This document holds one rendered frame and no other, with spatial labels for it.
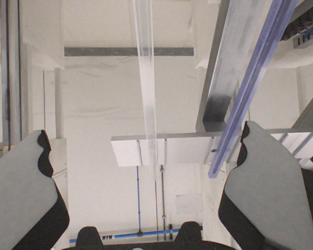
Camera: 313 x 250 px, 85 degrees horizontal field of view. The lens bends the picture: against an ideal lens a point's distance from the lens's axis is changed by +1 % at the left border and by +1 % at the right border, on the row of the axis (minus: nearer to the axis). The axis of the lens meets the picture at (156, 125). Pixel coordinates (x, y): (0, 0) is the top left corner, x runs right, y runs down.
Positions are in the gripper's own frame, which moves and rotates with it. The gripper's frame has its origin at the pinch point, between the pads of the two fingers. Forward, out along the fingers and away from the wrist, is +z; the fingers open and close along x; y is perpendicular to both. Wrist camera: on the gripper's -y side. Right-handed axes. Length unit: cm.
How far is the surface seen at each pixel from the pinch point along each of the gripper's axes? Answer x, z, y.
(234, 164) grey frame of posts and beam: 27, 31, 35
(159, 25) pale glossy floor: 9, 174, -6
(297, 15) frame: 46, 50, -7
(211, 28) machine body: 29, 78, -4
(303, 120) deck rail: 31.9, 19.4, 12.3
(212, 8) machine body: 29, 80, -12
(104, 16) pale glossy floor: -37, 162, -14
